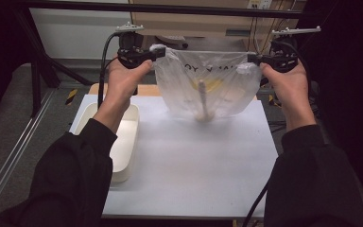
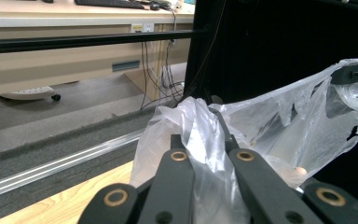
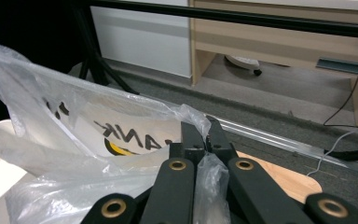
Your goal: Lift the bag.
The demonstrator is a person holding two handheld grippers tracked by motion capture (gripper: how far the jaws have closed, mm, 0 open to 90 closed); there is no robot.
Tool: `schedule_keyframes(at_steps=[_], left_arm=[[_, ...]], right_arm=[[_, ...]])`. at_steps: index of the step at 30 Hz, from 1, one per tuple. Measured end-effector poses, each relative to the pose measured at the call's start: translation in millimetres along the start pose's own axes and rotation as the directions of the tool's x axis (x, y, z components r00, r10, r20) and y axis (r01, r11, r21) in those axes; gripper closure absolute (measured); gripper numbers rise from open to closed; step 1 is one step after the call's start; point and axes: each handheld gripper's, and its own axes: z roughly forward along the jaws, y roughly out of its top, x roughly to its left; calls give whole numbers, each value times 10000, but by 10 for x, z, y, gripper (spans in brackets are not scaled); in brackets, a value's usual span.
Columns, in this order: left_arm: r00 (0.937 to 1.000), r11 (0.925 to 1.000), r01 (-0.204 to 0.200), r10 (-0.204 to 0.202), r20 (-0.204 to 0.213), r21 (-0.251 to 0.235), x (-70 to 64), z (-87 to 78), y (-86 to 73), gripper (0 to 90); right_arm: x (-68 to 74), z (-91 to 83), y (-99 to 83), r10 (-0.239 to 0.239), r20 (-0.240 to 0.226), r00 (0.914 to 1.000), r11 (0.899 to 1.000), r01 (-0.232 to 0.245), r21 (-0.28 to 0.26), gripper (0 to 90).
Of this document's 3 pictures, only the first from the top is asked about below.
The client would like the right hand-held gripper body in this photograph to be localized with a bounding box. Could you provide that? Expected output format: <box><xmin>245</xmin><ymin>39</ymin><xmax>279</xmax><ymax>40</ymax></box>
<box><xmin>260</xmin><ymin>26</ymin><xmax>321</xmax><ymax>74</ymax></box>

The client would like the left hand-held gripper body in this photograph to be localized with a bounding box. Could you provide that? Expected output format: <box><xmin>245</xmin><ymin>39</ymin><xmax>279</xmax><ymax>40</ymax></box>
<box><xmin>114</xmin><ymin>21</ymin><xmax>155</xmax><ymax>70</ymax></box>

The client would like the clear plastic bag yellow smiley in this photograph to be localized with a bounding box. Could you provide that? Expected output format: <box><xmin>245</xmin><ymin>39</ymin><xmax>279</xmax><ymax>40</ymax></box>
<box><xmin>149</xmin><ymin>44</ymin><xmax>263</xmax><ymax>122</ymax></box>

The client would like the beige ladle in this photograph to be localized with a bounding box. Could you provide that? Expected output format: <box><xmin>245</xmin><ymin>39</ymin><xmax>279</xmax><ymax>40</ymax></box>
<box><xmin>195</xmin><ymin>79</ymin><xmax>216</xmax><ymax>123</ymax></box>

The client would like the white plastic bin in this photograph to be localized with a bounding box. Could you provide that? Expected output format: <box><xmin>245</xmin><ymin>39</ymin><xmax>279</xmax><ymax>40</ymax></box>
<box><xmin>74</xmin><ymin>102</ymin><xmax>140</xmax><ymax>183</ymax></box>

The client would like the person's left hand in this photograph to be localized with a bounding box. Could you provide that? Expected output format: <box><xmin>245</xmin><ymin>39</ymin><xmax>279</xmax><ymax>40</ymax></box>
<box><xmin>102</xmin><ymin>57</ymin><xmax>154</xmax><ymax>104</ymax></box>

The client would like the person's right hand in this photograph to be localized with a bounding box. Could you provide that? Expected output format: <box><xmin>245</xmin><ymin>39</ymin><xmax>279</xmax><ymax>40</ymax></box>
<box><xmin>259</xmin><ymin>61</ymin><xmax>312</xmax><ymax>112</ymax></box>

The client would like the white chair leg with caster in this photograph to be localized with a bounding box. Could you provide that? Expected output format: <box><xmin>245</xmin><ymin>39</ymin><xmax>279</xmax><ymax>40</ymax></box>
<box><xmin>154</xmin><ymin>35</ymin><xmax>189</xmax><ymax>50</ymax></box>

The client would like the yellow black tape strip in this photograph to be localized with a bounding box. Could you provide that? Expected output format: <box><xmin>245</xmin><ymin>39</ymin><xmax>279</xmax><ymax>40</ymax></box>
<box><xmin>268</xmin><ymin>94</ymin><xmax>280</xmax><ymax>108</ymax></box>
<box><xmin>64</xmin><ymin>88</ymin><xmax>78</xmax><ymax>107</ymax></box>

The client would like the black metal crossbar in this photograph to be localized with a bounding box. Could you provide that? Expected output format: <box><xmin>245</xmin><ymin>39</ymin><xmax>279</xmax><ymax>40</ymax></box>
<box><xmin>18</xmin><ymin>0</ymin><xmax>316</xmax><ymax>20</ymax></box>

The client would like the wooden desk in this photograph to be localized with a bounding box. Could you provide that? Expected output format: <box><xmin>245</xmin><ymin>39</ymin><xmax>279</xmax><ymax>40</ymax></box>
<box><xmin>129</xmin><ymin>0</ymin><xmax>306</xmax><ymax>67</ymax></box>

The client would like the white cabinet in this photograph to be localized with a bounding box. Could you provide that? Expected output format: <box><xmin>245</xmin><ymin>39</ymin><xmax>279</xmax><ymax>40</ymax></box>
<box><xmin>28</xmin><ymin>0</ymin><xmax>139</xmax><ymax>61</ymax></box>

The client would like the black curtain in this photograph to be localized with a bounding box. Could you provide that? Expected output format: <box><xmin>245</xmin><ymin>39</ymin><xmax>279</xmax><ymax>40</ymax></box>
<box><xmin>0</xmin><ymin>0</ymin><xmax>34</xmax><ymax>127</ymax></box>
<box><xmin>296</xmin><ymin>0</ymin><xmax>363</xmax><ymax>206</ymax></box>

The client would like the black metal stand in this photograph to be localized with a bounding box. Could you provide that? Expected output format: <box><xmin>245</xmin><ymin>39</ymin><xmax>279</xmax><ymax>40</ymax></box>
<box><xmin>13</xmin><ymin>8</ymin><xmax>94</xmax><ymax>117</ymax></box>

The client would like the white foam board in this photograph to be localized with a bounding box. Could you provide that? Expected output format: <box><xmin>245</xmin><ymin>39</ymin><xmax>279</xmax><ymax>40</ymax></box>
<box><xmin>69</xmin><ymin>94</ymin><xmax>280</xmax><ymax>220</ymax></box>

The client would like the bundle of hanging cables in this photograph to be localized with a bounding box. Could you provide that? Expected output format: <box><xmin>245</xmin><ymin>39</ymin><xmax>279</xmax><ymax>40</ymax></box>
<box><xmin>236</xmin><ymin>9</ymin><xmax>286</xmax><ymax>64</ymax></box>

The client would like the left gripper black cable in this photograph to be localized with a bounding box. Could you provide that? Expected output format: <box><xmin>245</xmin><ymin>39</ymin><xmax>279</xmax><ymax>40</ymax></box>
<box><xmin>97</xmin><ymin>32</ymin><xmax>121</xmax><ymax>110</ymax></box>

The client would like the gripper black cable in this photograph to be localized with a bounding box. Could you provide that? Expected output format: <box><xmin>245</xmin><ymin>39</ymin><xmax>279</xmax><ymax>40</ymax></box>
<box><xmin>242</xmin><ymin>41</ymin><xmax>311</xmax><ymax>227</ymax></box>
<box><xmin>97</xmin><ymin>32</ymin><xmax>121</xmax><ymax>110</ymax></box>

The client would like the white wall socket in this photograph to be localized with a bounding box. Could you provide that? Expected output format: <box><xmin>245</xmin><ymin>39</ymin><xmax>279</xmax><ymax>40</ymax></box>
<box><xmin>247</xmin><ymin>0</ymin><xmax>273</xmax><ymax>10</ymax></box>

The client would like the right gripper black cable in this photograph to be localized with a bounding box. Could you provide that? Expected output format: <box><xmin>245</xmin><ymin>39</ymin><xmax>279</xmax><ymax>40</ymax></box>
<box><xmin>242</xmin><ymin>41</ymin><xmax>311</xmax><ymax>227</ymax></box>

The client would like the aluminium rail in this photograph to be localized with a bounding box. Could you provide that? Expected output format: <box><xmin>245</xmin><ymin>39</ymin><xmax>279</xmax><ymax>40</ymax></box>
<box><xmin>0</xmin><ymin>89</ymin><xmax>56</xmax><ymax>216</ymax></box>

